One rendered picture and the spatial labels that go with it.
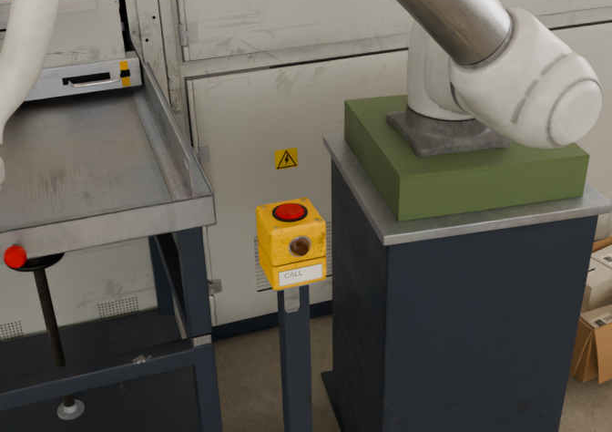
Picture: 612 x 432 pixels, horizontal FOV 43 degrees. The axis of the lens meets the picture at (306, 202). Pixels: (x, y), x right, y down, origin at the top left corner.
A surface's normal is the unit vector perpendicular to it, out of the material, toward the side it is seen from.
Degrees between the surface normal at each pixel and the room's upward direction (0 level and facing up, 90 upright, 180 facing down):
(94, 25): 90
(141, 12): 90
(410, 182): 90
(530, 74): 82
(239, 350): 0
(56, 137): 0
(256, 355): 0
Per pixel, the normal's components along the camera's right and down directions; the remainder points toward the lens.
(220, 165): 0.33, 0.46
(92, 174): -0.02, -0.87
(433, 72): -0.87, 0.25
